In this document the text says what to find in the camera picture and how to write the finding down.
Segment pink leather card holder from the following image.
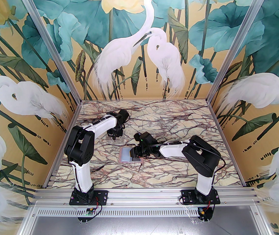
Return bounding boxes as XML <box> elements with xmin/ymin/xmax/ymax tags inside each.
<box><xmin>118</xmin><ymin>145</ymin><xmax>145</xmax><ymax>164</ymax></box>

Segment clear plastic card box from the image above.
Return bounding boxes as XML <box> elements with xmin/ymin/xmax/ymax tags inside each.
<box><xmin>105</xmin><ymin>129</ymin><xmax>127</xmax><ymax>143</ymax></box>

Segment perforated metal tray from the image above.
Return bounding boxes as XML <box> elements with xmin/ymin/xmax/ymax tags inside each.
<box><xmin>31</xmin><ymin>207</ymin><xmax>255</xmax><ymax>218</ymax></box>

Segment grey metal base panel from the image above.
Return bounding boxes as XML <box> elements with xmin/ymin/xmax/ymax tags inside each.
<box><xmin>20</xmin><ymin>216</ymin><xmax>270</xmax><ymax>235</ymax></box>

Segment thin aluminium table rail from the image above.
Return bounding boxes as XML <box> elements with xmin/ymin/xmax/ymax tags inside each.
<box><xmin>80</xmin><ymin>99</ymin><xmax>209</xmax><ymax>103</ymax></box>

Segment wide aluminium frame rail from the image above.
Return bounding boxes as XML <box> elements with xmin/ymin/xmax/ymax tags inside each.
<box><xmin>29</xmin><ymin>189</ymin><xmax>262</xmax><ymax>207</ymax></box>

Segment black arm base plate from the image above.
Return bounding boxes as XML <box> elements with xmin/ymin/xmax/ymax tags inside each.
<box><xmin>181</xmin><ymin>189</ymin><xmax>221</xmax><ymax>204</ymax></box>
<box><xmin>70</xmin><ymin>189</ymin><xmax>108</xmax><ymax>205</ymax></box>

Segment aluminium table side rail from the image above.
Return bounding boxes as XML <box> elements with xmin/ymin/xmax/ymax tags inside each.
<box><xmin>208</xmin><ymin>101</ymin><xmax>247</xmax><ymax>187</ymax></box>
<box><xmin>42</xmin><ymin>101</ymin><xmax>82</xmax><ymax>189</ymax></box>

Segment aluminium frame post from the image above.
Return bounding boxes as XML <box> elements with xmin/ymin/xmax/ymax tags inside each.
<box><xmin>15</xmin><ymin>0</ymin><xmax>82</xmax><ymax>102</ymax></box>
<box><xmin>208</xmin><ymin>0</ymin><xmax>274</xmax><ymax>102</ymax></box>

